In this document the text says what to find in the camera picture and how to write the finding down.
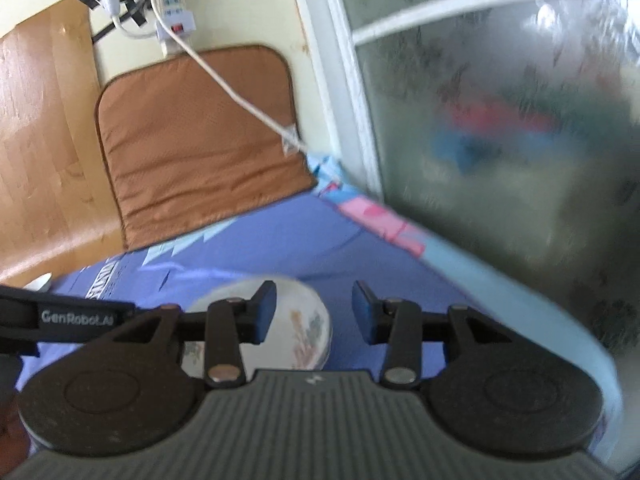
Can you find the white floral bowl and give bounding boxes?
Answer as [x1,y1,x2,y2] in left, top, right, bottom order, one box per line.
[22,272,54,294]

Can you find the brown cushion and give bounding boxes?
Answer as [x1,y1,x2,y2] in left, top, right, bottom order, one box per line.
[96,45,319,251]

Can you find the white power strip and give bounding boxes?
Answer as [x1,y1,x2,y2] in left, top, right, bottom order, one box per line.
[150,0,190,31]

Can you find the white charger cable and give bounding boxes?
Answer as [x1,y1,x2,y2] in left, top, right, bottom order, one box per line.
[172,35,312,157]

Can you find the wooden headboard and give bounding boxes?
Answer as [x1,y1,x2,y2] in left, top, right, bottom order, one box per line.
[0,0,127,286]

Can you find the clear tape piece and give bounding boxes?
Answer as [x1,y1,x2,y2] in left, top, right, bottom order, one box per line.
[280,125,309,159]

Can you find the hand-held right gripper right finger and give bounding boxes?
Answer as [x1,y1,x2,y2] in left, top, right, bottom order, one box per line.
[352,280,517,389]

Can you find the blue printed bedsheet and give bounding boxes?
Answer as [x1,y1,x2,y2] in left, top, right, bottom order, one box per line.
[15,152,624,480]

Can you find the frosted floral glass window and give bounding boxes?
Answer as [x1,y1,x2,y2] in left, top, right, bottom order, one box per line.
[295,0,640,361]

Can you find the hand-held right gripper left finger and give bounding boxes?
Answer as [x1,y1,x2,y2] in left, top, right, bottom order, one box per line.
[112,280,278,389]

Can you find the black cable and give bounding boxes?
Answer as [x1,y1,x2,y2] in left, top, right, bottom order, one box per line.
[91,0,157,42]

